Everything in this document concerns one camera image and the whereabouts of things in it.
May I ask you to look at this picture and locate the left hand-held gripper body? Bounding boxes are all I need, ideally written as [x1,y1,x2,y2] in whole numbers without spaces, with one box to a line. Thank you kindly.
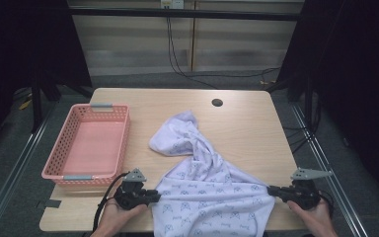
[113,168,153,211]

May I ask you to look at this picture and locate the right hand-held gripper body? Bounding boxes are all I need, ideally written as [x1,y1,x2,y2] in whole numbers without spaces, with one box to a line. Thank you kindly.
[284,167,334,211]

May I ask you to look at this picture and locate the white printed cloth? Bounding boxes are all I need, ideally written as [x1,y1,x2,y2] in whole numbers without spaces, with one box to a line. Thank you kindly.
[148,110,276,237]

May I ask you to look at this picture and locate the pink plastic basket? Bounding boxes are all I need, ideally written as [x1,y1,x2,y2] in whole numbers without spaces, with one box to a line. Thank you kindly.
[40,103,131,189]

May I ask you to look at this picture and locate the person's left hand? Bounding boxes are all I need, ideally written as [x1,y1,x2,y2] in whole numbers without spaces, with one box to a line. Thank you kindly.
[93,197,149,237]

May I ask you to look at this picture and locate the person's right hand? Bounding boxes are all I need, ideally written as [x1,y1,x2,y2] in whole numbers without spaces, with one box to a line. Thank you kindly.
[286,197,336,237]

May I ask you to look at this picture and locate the black tape strip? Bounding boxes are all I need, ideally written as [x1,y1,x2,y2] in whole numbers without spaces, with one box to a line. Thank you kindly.
[36,198,62,209]

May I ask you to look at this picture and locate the black curtain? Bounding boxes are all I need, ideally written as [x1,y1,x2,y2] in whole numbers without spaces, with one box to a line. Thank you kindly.
[265,0,379,198]
[0,0,94,159]

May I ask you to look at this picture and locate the black metal stand leg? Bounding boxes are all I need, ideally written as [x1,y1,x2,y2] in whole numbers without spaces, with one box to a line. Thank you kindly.
[31,83,44,133]

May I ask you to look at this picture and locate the yellow floor item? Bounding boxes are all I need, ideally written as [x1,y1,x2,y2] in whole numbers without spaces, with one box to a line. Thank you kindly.
[18,98,34,111]

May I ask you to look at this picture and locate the black horizontal metal bar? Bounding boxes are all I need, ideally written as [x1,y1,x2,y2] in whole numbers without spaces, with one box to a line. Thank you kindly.
[68,7,303,23]

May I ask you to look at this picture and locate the right hand-held gripper black cable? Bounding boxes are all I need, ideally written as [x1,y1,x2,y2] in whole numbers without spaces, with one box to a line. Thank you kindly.
[318,189,336,219]

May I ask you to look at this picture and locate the hand-held gripper black cable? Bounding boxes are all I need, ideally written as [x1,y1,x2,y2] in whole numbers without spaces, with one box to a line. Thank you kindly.
[91,172,130,232]
[318,189,336,219]

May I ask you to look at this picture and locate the left hand-held gripper black cable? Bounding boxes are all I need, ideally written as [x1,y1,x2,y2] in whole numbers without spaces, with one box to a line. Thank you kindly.
[91,172,130,232]

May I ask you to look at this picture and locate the metal floor rail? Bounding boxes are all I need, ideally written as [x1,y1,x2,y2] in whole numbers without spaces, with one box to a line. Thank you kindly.
[0,102,57,237]
[290,103,370,237]

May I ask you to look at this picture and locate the black floor cables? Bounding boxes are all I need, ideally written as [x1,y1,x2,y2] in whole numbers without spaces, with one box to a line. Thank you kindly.
[281,122,321,156]

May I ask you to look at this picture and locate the black hanging wall cable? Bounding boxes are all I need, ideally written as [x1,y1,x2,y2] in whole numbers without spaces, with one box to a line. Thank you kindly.
[165,16,281,90]

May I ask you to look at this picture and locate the white wall socket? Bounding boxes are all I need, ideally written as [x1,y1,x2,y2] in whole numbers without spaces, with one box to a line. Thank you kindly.
[160,0,186,10]

